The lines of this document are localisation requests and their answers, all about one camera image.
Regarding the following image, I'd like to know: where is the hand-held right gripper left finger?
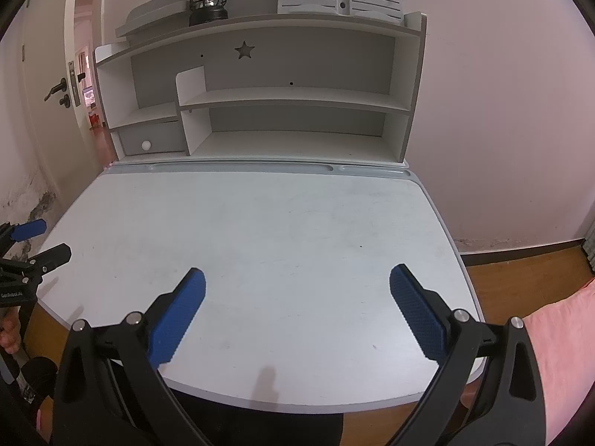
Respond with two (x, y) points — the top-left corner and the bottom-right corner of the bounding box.
(50, 267), (208, 446)

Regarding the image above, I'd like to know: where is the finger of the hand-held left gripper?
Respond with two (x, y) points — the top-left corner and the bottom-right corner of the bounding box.
(0, 219), (48, 247)
(0, 243), (73, 284)

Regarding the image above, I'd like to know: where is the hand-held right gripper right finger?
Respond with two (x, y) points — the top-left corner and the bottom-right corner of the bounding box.
(389, 264), (547, 446)

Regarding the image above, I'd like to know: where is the person's left hand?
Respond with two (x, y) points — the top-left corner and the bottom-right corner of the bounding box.
(0, 309), (23, 355)

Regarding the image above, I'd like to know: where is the grey drawer with white knob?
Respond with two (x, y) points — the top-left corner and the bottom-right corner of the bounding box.
(116, 120), (187, 156)

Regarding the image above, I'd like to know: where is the pink blanket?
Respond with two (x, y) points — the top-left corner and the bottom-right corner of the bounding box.
(525, 278), (595, 446)

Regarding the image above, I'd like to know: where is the white door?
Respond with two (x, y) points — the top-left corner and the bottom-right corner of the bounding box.
(19, 0), (107, 170)

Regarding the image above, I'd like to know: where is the white grey desk hutch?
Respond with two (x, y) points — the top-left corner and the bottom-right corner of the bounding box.
(94, 12), (427, 169)

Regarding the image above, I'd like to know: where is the black door handle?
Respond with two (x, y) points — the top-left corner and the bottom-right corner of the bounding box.
(44, 78), (68, 103)

